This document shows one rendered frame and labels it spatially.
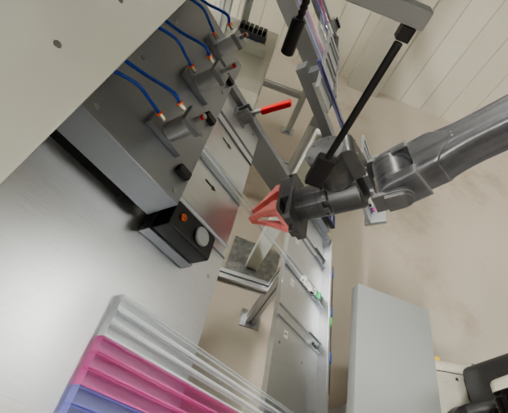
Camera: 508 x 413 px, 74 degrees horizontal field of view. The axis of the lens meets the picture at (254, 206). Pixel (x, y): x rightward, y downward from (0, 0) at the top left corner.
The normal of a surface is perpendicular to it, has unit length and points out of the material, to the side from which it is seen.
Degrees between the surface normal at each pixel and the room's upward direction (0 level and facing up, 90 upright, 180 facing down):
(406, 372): 0
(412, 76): 90
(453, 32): 90
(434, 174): 88
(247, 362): 0
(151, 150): 43
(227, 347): 0
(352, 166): 90
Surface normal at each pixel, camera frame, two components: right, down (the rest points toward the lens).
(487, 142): -0.11, 0.73
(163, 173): 0.85, -0.23
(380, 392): 0.28, -0.61
